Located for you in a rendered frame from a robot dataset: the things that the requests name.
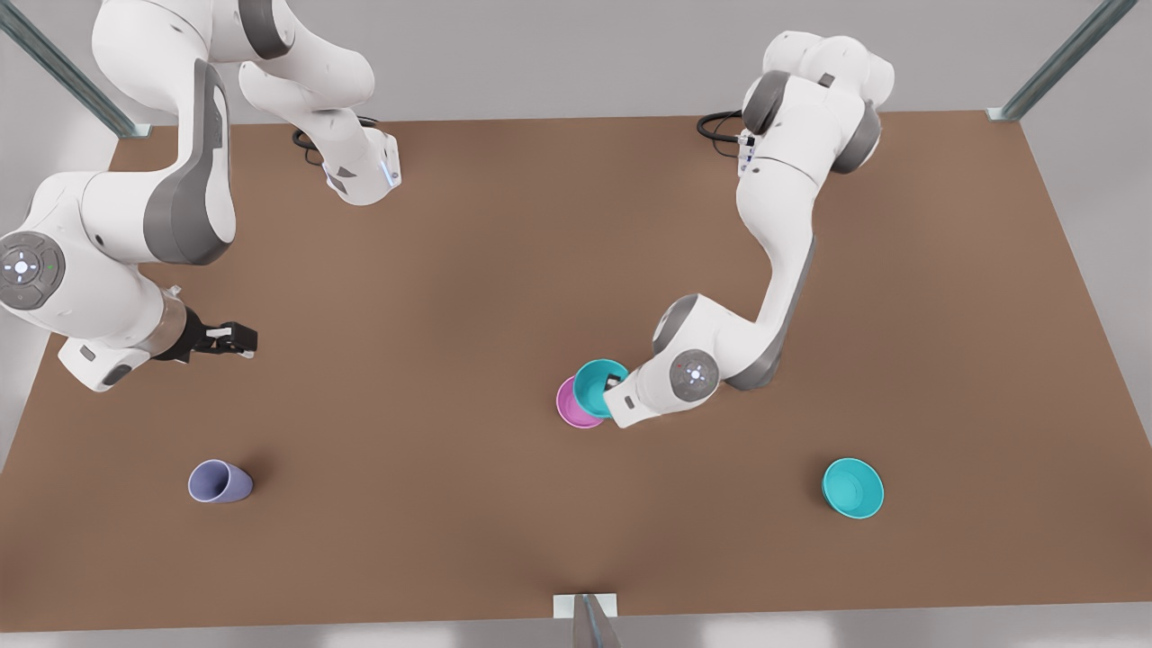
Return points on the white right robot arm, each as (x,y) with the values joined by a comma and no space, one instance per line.
(108,216)

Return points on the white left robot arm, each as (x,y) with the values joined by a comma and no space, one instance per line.
(783,207)

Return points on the teal blue bowl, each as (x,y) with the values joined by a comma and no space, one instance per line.
(852,487)
(596,387)

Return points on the lavender cup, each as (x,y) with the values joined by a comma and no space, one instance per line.
(216,481)

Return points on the silver frame post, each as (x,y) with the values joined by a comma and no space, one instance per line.
(67,67)
(589,623)
(1062,61)

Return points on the pink bowl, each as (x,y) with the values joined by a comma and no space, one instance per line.
(571,407)

